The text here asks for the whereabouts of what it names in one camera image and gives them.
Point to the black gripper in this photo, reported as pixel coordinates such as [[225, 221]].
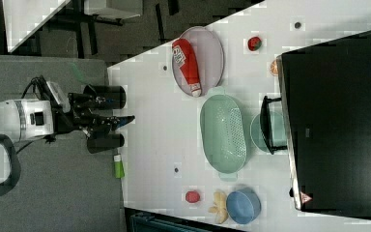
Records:
[[80, 116]]

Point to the green plastic strainer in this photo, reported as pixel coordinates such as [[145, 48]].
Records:
[[221, 125]]

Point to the black cylinder lower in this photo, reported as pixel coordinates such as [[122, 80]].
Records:
[[105, 143]]

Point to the black cylinder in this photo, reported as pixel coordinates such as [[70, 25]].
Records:
[[105, 143], [107, 97]]

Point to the black cylinder upper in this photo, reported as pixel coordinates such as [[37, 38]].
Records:
[[107, 97]]

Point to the green white tube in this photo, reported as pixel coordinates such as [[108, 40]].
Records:
[[118, 167]]

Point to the red ketchup bottle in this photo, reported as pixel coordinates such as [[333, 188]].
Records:
[[185, 58]]

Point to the grey oval plate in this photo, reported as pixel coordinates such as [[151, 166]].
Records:
[[210, 59]]

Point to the small red toy fruit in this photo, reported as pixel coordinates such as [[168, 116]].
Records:
[[192, 196]]

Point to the peeled banana toy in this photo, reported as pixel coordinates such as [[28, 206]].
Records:
[[219, 207]]

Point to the blue bowl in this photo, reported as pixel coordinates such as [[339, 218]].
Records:
[[243, 205]]

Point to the red strawberry toy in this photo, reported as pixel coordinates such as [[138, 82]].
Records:
[[254, 43]]

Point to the green mug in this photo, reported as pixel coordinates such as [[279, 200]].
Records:
[[278, 133]]

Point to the orange slice toy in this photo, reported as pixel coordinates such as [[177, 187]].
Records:
[[274, 68]]

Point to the black toaster oven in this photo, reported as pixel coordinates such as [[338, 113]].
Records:
[[325, 94]]

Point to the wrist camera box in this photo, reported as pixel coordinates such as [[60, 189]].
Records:
[[59, 96]]

